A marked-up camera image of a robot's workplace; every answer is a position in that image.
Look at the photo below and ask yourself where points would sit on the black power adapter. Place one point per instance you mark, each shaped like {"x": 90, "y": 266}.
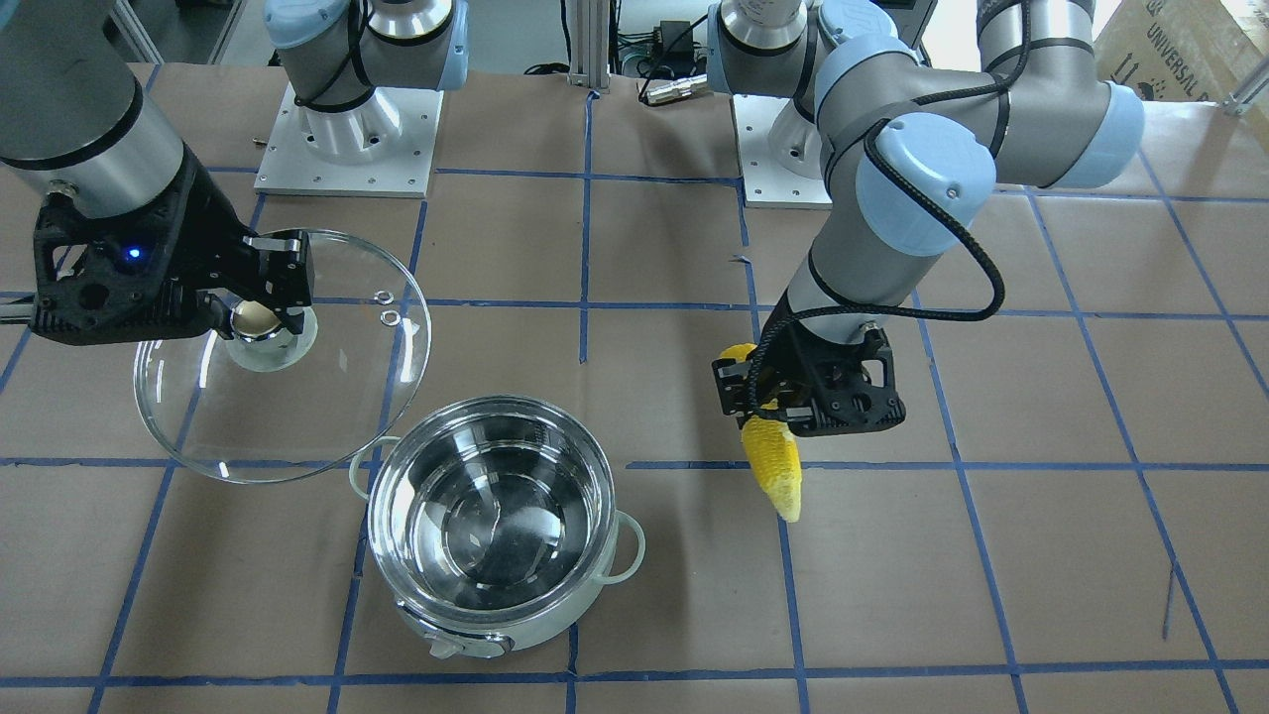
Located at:
{"x": 673, "y": 40}

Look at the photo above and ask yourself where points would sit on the brown paper table mat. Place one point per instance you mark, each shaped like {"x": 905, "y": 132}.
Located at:
{"x": 1072, "y": 518}

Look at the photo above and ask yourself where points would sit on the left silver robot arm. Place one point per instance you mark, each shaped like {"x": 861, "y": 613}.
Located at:
{"x": 909, "y": 155}

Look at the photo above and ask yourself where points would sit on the white steel pot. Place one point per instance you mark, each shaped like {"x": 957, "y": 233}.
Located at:
{"x": 494, "y": 523}

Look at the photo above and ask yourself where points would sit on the aluminium frame post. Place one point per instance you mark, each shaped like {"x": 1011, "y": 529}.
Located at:
{"x": 591, "y": 41}

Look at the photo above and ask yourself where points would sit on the cardboard box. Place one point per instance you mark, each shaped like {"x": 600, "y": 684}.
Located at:
{"x": 1182, "y": 50}

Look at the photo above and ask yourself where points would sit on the yellow corn cob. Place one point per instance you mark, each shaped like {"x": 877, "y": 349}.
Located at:
{"x": 774, "y": 459}

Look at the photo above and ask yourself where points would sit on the glass pot lid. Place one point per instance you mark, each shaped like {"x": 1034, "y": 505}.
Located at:
{"x": 270, "y": 406}

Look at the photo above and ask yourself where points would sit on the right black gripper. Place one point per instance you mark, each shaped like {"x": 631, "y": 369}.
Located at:
{"x": 201, "y": 243}

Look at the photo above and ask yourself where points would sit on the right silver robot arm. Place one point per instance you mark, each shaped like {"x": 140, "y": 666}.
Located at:
{"x": 76, "y": 119}

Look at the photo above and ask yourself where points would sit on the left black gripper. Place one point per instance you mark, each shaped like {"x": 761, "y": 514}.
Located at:
{"x": 732, "y": 390}

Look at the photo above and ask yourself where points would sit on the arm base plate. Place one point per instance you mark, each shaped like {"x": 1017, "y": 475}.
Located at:
{"x": 382, "y": 149}
{"x": 779, "y": 152}

